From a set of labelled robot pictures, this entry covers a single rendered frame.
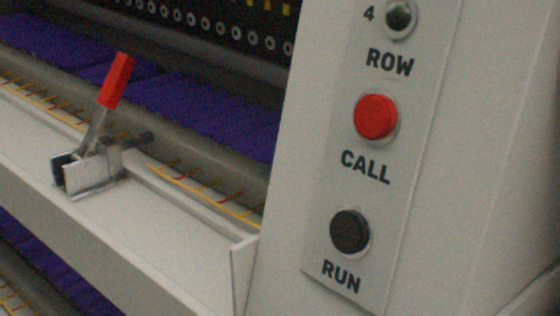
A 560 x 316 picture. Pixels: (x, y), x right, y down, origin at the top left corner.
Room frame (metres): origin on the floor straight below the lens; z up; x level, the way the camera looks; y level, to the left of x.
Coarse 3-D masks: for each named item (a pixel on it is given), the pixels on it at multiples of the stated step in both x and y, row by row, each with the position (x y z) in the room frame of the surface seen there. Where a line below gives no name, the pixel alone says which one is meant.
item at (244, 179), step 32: (0, 64) 0.58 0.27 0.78; (32, 64) 0.55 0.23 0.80; (64, 96) 0.50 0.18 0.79; (96, 96) 0.48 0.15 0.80; (128, 128) 0.44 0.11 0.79; (160, 128) 0.42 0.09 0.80; (192, 160) 0.40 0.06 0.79; (224, 160) 0.38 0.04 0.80; (256, 160) 0.38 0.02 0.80; (224, 192) 0.38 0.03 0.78; (256, 192) 0.36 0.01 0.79; (256, 224) 0.33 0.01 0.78
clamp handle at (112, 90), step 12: (120, 60) 0.40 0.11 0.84; (132, 60) 0.40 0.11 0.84; (108, 72) 0.40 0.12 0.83; (120, 72) 0.40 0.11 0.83; (108, 84) 0.40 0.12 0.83; (120, 84) 0.40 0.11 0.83; (108, 96) 0.39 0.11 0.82; (120, 96) 0.40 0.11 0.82; (108, 108) 0.39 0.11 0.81; (96, 120) 0.39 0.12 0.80; (96, 132) 0.39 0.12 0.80; (84, 144) 0.39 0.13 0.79; (84, 156) 0.38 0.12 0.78
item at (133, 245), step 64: (0, 0) 0.76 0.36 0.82; (64, 0) 0.73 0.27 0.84; (256, 64) 0.52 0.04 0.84; (0, 128) 0.48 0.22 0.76; (0, 192) 0.44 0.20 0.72; (128, 192) 0.38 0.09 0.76; (192, 192) 0.38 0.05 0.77; (64, 256) 0.38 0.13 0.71; (128, 256) 0.32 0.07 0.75; (192, 256) 0.32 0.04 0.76
